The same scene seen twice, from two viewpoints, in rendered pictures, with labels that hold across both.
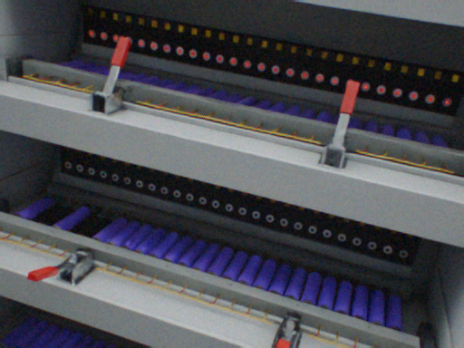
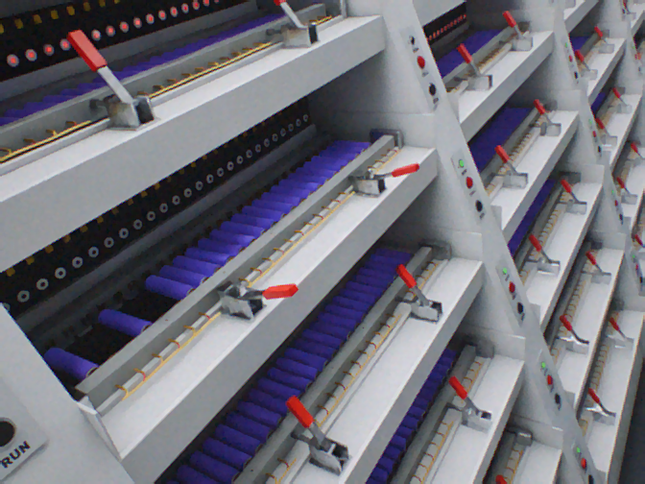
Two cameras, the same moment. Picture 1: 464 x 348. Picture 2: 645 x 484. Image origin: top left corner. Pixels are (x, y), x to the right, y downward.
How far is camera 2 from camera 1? 0.59 m
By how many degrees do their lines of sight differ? 57
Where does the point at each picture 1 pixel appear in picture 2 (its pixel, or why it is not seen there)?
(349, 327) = (370, 157)
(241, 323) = (346, 210)
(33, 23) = not seen: outside the picture
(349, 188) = (332, 50)
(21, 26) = not seen: outside the picture
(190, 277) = (294, 220)
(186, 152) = (243, 101)
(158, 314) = (324, 251)
